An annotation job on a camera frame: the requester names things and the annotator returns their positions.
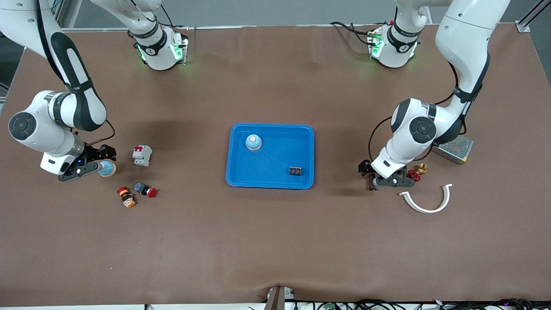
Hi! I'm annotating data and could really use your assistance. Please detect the black cable at arm base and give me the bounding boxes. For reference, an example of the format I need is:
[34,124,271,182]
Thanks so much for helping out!
[330,21,375,46]

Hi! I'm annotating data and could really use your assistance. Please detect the orange red push button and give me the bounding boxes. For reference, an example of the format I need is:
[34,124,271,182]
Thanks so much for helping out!
[117,186,137,208]

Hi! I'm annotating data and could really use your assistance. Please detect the metal mesh power supply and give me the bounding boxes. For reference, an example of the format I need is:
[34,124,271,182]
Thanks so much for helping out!
[432,137,474,165]

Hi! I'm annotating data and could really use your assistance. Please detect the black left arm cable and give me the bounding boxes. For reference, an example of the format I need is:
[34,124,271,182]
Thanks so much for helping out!
[368,60,467,162]

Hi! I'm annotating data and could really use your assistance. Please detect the brass valve with red handle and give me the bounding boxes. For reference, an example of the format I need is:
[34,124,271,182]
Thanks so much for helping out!
[408,163,428,182]

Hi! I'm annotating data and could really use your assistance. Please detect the white half-ring pipe clamp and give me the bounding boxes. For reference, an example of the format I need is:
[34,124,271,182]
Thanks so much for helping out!
[399,183,453,214]

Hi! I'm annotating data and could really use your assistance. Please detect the aluminium frame post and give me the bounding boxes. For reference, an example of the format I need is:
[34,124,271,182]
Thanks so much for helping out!
[516,0,551,33]

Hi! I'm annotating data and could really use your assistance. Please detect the red emergency stop button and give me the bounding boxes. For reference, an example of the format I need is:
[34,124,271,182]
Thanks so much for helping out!
[133,182,158,198]

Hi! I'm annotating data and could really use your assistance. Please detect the black cables along table edge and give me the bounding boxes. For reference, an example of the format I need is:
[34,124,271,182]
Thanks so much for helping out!
[295,298,551,310]

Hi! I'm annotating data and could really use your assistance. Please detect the white red circuit breaker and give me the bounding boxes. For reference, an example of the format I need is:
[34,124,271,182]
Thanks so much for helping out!
[132,145,153,167]

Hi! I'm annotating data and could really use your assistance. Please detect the metal table edge bracket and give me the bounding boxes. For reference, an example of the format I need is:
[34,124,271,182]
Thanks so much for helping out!
[263,285,295,310]

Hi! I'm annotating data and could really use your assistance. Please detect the blue plastic tray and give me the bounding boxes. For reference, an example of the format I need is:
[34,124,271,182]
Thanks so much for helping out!
[226,123,315,190]

